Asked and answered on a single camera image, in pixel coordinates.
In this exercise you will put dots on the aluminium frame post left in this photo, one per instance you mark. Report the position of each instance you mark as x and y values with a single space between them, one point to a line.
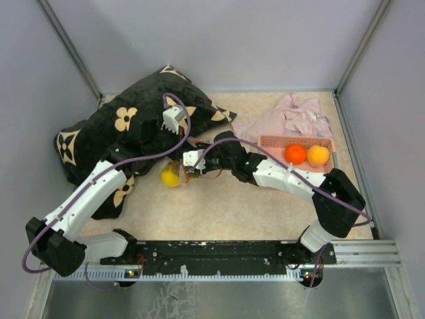
69 47

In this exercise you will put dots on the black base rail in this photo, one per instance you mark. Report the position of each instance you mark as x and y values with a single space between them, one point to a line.
224 259

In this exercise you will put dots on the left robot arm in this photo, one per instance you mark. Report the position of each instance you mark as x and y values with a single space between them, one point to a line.
56 240

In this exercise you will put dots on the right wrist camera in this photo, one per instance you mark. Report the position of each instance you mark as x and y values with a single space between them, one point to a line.
193 159

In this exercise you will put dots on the pink crumpled cloth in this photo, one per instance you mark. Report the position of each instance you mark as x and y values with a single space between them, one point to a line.
286 119

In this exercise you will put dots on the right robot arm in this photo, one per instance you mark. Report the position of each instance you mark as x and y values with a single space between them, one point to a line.
337 202

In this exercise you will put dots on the clear zip top bag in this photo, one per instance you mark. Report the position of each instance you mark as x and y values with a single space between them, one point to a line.
187 175

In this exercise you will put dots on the pink plastic basket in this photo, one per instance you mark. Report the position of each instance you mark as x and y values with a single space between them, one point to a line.
276 145

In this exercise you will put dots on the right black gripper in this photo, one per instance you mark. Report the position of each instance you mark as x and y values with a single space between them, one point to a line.
208 169

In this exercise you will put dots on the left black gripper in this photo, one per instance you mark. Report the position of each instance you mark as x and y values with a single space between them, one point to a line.
176 137

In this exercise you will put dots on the yellow lemon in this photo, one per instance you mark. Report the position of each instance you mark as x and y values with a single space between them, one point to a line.
170 176

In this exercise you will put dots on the aluminium frame post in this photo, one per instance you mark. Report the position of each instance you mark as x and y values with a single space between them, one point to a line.
376 22
69 47

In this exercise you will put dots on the aluminium frame post right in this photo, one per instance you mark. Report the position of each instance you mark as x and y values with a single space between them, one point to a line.
376 22

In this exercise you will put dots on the black floral pillow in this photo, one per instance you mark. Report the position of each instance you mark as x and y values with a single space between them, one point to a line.
85 143

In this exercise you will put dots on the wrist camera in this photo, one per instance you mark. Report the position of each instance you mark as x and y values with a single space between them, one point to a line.
193 159
173 118

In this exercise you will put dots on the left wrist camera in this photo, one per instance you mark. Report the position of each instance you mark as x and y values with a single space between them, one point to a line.
173 118

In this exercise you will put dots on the yellow orange fruit right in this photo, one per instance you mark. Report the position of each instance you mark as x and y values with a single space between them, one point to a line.
317 156

